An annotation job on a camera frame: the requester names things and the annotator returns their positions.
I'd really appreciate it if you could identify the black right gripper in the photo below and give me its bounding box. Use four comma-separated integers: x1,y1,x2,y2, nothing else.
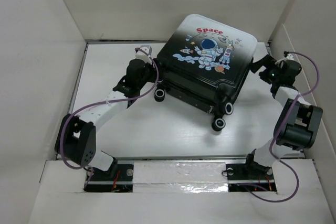
246,54,281,84

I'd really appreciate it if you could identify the black white space suitcase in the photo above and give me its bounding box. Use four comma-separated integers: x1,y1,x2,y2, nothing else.
154,14,258,132

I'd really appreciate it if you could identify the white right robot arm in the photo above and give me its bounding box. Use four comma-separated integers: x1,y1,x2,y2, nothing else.
242,51,323,178

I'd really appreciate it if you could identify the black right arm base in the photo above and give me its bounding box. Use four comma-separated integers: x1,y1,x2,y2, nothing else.
222,154,277,192

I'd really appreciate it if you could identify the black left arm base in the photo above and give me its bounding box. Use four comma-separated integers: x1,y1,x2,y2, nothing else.
83,162,134,193

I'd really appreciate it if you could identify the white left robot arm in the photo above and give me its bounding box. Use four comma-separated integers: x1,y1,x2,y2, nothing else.
55,56,159,180

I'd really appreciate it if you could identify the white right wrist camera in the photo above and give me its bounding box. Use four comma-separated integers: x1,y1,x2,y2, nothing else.
281,51,295,63

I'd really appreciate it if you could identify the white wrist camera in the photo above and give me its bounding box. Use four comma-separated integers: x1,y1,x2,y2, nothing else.
281,51,295,63
135,45,152,62

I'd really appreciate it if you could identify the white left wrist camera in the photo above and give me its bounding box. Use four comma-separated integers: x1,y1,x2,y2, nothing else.
135,45,152,62

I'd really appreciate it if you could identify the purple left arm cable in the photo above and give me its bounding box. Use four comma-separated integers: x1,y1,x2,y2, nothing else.
59,48,162,183

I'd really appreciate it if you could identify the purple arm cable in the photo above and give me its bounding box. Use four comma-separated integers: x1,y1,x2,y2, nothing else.
59,48,162,183
244,51,322,202

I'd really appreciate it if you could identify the aluminium mounting rail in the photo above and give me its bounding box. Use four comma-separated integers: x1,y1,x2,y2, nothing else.
85,155,289,187

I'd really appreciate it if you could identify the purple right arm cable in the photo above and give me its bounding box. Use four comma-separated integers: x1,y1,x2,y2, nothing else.
244,51,322,202

